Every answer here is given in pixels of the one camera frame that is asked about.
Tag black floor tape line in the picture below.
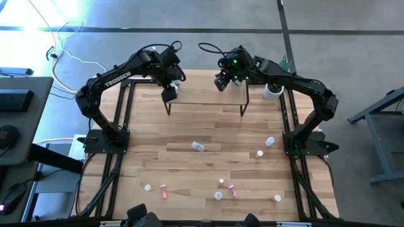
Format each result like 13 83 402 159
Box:
0 26 404 35
276 0 297 74

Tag black round case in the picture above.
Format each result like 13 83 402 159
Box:
0 125 20 149

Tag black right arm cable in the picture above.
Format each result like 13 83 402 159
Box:
197 42 230 61

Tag short black cable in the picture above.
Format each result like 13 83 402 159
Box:
45 45 60 61

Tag grey desk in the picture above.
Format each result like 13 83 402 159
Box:
0 76 54 166

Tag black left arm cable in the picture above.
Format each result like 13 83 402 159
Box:
128 40 184 64

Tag grey metal table frame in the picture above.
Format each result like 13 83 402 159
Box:
348 86 404 185

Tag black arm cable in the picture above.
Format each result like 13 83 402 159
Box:
197 42 230 61
128 40 184 64

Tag snake plant in white pot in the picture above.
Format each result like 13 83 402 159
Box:
263 55 294 102

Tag black desk crossbar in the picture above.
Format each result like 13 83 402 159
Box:
27 143 85 174

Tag white floor cable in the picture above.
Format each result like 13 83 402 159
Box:
56 20 108 74

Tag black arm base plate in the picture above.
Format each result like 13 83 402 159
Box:
283 131 340 157
77 129 130 154

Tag black rectangular device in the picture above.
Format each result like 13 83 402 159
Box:
0 89 35 112

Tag silver frame bracket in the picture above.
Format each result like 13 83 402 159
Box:
276 221 312 227
100 220 127 227

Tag dark flat device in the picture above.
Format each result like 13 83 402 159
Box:
0 67 34 76

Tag yellow cable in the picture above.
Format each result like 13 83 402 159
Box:
33 136 75 144

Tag cream floor cable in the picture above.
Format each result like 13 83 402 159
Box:
27 0 79 94

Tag white flat box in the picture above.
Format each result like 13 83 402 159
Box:
68 134 86 161

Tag black computer mouse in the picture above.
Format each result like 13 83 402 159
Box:
0 183 28 216

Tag wooden shelf black metal frame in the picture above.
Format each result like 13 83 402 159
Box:
163 68 250 117

